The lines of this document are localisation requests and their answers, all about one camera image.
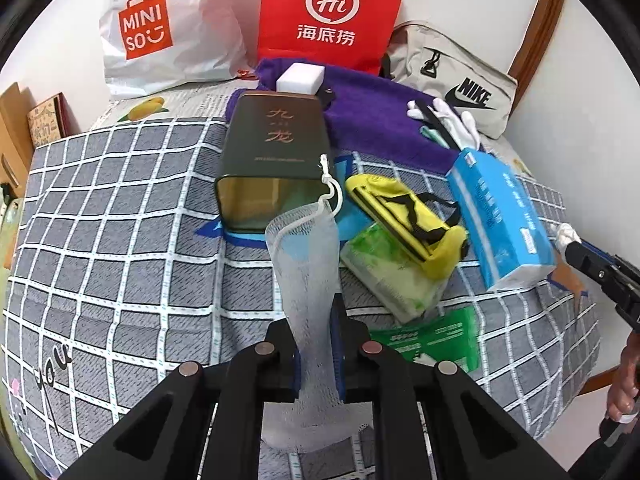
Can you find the green pocket tissue pack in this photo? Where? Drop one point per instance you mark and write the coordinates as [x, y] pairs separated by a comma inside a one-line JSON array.
[[385, 270]]

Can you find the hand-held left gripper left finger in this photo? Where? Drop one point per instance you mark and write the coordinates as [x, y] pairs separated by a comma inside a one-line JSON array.
[[287, 360]]

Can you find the wooden door frame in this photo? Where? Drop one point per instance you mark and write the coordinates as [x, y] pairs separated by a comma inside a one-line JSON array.
[[542, 20]]

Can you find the green packet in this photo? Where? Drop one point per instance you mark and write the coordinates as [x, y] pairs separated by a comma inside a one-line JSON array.
[[440, 330]]

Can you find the dark tin box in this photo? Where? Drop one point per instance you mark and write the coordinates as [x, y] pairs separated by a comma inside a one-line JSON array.
[[275, 135]]

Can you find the purple cloth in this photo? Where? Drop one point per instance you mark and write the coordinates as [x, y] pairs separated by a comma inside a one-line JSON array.
[[370, 110]]

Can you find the grey checked blanket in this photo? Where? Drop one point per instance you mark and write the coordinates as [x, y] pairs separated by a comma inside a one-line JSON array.
[[125, 260]]

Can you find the white sponge block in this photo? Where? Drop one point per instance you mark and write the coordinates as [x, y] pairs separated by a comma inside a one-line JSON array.
[[300, 79]]

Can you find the white plastic shopping bag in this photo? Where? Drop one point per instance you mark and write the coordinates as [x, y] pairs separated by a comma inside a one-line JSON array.
[[200, 35]]

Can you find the red paper bag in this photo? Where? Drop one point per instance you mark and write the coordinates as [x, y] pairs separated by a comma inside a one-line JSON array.
[[285, 10]]

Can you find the person's right hand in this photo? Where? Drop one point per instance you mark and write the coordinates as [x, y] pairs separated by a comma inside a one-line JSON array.
[[622, 385]]

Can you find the blue tissue pack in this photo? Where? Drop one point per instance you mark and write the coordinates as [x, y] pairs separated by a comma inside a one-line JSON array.
[[500, 210]]

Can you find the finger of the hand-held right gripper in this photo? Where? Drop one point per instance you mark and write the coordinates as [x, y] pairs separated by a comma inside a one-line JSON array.
[[587, 262], [620, 267]]

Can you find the white glove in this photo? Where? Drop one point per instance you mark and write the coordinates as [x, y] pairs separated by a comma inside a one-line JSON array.
[[462, 125], [565, 234]]

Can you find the brown patterned book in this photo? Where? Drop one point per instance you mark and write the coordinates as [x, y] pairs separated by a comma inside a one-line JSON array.
[[45, 120]]

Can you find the grey waist bag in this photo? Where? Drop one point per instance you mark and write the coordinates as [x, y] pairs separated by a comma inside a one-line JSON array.
[[410, 55]]

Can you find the yellow pouch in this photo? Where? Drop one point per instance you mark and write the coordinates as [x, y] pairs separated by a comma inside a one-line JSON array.
[[440, 255]]

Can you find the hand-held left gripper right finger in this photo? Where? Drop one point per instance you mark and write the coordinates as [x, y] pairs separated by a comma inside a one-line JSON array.
[[340, 360]]

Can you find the white mesh soap net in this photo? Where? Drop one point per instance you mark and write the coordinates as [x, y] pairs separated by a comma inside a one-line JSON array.
[[310, 270]]

